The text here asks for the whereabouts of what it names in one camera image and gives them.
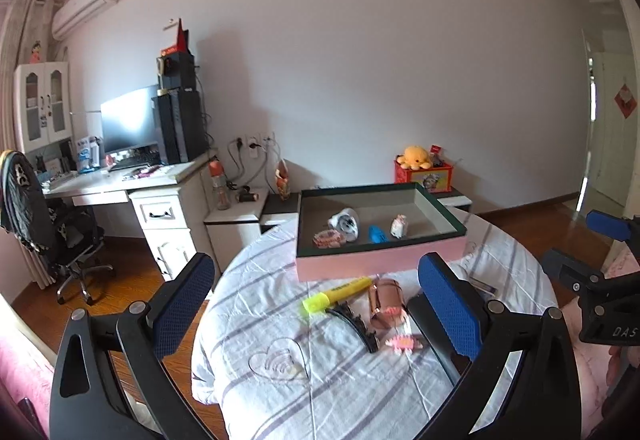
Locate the yellow octopus plush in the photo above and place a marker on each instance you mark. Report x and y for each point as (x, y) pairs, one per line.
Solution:
(415, 157)

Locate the bottle with orange cap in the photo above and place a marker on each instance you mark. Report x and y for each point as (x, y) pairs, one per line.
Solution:
(220, 190)

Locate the beige curtain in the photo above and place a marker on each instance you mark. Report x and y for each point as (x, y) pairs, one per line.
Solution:
(17, 34)

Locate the stack of black boxes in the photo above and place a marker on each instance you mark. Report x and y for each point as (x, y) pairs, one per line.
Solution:
(177, 69)

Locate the red printed box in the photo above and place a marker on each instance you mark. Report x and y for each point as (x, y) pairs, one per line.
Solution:
(425, 180)

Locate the white air conditioner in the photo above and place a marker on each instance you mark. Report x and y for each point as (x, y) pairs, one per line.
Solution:
(82, 9)

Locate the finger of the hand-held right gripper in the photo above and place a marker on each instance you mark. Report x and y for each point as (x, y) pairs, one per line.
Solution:
(607, 226)
(570, 267)

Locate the small brown case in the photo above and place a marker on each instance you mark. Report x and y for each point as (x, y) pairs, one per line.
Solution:
(386, 300)

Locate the grey white figurine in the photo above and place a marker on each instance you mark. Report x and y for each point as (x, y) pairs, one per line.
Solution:
(346, 225)

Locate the computer monitor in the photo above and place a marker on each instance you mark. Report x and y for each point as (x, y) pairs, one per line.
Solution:
(130, 119)

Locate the white wall socket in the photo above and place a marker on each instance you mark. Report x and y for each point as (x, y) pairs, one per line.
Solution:
(255, 139)

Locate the small pink toy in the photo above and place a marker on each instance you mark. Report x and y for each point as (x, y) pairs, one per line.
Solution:
(404, 343)

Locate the red door decoration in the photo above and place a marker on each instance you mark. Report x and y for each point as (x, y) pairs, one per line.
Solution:
(625, 98)

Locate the small black hair dryer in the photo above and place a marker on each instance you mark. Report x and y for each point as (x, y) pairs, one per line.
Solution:
(247, 195)

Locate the white door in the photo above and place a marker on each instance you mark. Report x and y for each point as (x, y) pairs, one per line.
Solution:
(612, 154)

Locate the small dark flat case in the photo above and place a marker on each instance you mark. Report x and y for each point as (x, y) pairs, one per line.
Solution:
(484, 287)

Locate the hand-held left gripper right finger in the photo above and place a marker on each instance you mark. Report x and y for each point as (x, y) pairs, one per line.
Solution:
(450, 305)

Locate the doll in clear bag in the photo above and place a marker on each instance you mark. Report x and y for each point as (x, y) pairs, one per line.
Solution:
(283, 180)

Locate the black hair clip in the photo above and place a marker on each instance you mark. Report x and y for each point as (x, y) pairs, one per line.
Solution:
(357, 326)

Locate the blue white carton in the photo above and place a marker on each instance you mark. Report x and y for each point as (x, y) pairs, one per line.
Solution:
(87, 153)

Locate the white low cabinet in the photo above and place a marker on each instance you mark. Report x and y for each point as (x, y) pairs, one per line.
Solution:
(235, 230)

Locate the small blue clip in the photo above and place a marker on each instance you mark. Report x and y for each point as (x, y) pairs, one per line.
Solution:
(378, 235)

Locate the striped white bed sheet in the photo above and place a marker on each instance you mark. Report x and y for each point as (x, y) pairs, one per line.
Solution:
(310, 395)

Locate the yellow highlighter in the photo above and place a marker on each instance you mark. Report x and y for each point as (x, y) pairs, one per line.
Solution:
(335, 296)

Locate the black office chair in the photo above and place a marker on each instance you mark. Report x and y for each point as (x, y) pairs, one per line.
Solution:
(30, 210)

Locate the white desk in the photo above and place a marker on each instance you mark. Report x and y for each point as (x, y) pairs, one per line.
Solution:
(155, 215)

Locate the black computer tower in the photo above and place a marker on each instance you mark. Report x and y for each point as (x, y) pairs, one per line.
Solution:
(180, 127)

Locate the pink printed quilt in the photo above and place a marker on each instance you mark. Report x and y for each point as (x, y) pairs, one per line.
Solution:
(590, 395)

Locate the person's right hand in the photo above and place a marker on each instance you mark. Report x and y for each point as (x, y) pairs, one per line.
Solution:
(614, 367)

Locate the white glass-door cabinet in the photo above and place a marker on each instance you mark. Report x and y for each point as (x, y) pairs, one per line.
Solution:
(45, 104)

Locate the red triangular stand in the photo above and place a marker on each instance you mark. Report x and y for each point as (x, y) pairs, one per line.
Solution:
(181, 39)

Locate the small white toy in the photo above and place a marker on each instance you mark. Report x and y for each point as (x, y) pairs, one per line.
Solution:
(399, 226)

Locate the black keyboard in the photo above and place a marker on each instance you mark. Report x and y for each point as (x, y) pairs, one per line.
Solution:
(137, 160)

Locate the pink cloth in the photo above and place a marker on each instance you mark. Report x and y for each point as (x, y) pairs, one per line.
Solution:
(22, 370)

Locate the pink round trinket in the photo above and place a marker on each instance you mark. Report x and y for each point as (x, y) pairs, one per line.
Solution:
(327, 239)

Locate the pink shallow box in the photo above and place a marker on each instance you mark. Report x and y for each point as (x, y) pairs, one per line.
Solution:
(360, 265)

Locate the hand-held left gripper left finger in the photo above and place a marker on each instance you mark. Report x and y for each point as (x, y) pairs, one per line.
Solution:
(185, 305)

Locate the black-topped side table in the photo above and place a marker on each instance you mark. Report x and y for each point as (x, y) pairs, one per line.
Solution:
(452, 199)

